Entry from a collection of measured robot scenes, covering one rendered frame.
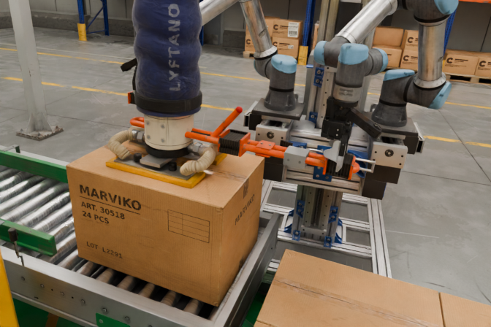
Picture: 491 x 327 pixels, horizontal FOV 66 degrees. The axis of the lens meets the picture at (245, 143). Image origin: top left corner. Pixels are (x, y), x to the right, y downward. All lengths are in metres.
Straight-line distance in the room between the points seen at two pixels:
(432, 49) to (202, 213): 0.99
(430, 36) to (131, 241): 1.27
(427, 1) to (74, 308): 1.59
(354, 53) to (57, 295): 1.28
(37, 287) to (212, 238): 0.71
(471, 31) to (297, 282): 8.92
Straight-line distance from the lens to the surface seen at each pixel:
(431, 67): 1.58
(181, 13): 1.18
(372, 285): 1.59
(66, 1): 12.24
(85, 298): 1.49
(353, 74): 1.07
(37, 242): 1.70
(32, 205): 2.06
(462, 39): 9.98
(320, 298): 1.48
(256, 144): 1.24
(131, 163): 1.35
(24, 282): 1.68
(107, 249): 1.52
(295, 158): 1.17
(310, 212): 2.08
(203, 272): 1.32
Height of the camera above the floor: 1.57
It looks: 23 degrees down
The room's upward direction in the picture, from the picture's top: 4 degrees clockwise
